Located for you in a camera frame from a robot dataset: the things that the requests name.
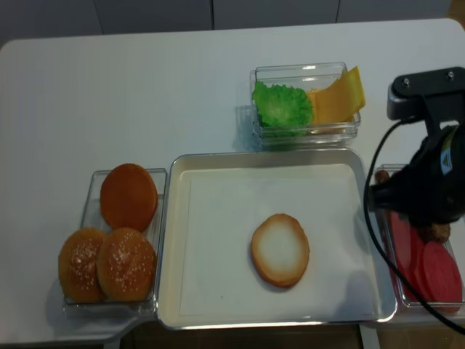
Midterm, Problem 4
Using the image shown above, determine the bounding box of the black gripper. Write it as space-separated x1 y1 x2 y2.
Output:
368 125 464 225

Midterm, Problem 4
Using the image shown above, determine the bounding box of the red tomato slice front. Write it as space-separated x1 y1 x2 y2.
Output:
423 241 463 304

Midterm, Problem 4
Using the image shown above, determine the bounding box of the red tomato slice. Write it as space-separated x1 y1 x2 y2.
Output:
410 232 434 302
403 222 429 300
423 241 463 304
389 211 411 281

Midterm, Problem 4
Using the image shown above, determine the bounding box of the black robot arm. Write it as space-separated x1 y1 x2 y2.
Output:
364 94 464 227

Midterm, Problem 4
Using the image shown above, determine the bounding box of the clear box for lettuce cheese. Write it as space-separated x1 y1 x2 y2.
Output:
250 62 362 149

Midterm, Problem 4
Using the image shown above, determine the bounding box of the green lettuce leaf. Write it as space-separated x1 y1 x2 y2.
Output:
252 81 314 138

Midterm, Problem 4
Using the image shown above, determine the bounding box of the brown meat patty front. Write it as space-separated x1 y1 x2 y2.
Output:
418 223 450 244

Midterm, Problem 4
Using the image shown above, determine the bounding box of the brown meat patty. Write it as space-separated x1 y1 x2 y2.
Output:
418 223 450 244
375 169 390 184

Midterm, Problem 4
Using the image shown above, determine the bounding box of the red tomato slice leftmost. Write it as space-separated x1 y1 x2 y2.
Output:
389 211 411 281

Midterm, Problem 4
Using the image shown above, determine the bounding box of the brown meat patty leftmost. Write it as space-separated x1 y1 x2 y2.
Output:
375 169 390 184

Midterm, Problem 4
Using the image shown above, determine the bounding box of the clear box for patties tomatoes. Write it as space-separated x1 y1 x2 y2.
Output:
373 163 465 314

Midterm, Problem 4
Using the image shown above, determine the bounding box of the yellow cheese slice back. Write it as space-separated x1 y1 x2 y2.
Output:
319 65 367 121

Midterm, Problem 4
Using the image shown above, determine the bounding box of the yellow cheese slice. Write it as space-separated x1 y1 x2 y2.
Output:
319 65 367 121
307 89 353 127

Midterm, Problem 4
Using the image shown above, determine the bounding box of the yellow cheese slice front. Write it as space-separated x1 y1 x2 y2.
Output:
307 89 353 127

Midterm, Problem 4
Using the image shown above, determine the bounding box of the white paper sheet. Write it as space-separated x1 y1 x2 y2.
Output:
181 164 379 319

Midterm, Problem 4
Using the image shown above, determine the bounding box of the bottom bun half on tray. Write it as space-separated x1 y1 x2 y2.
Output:
250 213 310 288

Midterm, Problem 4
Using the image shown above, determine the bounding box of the silver metal tray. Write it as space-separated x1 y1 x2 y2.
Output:
157 148 397 329

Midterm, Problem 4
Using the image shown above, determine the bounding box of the smooth brown bun bottom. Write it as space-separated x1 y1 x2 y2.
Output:
100 164 158 232

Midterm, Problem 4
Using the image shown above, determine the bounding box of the sesame bun top right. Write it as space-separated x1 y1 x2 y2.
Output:
97 228 156 302

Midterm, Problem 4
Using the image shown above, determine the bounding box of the sesame bun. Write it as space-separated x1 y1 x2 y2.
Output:
58 228 106 303
97 228 156 302

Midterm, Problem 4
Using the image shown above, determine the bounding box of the clear box for buns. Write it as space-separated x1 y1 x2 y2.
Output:
63 169 168 318

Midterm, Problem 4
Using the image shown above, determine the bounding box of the sesame bun top left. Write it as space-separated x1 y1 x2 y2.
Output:
58 228 106 303

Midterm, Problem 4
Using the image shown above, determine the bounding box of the black cable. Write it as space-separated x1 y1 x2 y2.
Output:
363 115 465 337

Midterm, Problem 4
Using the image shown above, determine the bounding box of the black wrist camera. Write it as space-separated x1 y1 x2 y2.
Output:
387 66 464 123

